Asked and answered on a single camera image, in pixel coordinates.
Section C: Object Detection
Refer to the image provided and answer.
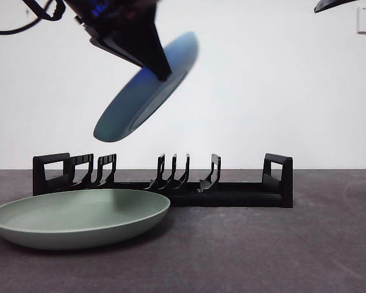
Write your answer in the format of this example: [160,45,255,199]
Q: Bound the blue round plate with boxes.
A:
[93,31,199,143]

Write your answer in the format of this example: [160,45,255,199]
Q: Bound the green round plate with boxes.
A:
[0,188,172,251]

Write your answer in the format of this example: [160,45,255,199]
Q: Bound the black plate rack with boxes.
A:
[32,152,294,209]

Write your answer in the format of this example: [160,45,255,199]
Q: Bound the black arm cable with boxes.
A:
[21,0,67,21]
[0,0,57,35]

